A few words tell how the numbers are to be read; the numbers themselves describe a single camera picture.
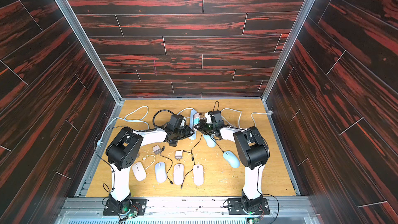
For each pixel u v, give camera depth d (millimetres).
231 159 864
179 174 825
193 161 885
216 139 837
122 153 527
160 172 834
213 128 797
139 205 732
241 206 733
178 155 888
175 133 803
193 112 1066
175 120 789
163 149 933
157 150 908
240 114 1011
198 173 822
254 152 515
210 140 936
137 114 1109
